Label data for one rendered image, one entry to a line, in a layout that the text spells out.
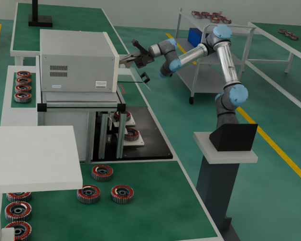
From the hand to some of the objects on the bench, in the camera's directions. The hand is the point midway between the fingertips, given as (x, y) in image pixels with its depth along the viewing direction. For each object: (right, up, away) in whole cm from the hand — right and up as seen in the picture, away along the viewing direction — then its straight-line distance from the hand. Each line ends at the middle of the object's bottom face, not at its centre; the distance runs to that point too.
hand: (120, 61), depth 241 cm
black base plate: (+1, -42, +14) cm, 45 cm away
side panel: (-28, -58, -24) cm, 69 cm away
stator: (-7, -64, -29) cm, 71 cm away
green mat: (-4, -74, -46) cm, 87 cm away
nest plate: (+5, -46, +4) cm, 47 cm away
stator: (+4, -73, -43) cm, 84 cm away
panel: (-22, -41, +7) cm, 47 cm away
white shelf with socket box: (-31, -86, -78) cm, 120 cm away
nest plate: (-1, -35, +24) cm, 42 cm away
